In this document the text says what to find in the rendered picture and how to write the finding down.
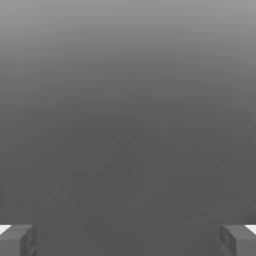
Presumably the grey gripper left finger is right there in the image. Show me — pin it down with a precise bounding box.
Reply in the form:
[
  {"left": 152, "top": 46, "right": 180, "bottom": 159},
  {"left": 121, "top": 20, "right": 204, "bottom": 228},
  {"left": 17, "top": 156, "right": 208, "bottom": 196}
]
[{"left": 0, "top": 223, "right": 38, "bottom": 256}]

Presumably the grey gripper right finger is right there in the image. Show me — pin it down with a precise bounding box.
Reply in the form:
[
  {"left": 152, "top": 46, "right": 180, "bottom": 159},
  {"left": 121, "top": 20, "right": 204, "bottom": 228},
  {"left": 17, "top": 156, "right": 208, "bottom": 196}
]
[{"left": 219, "top": 224, "right": 256, "bottom": 256}]

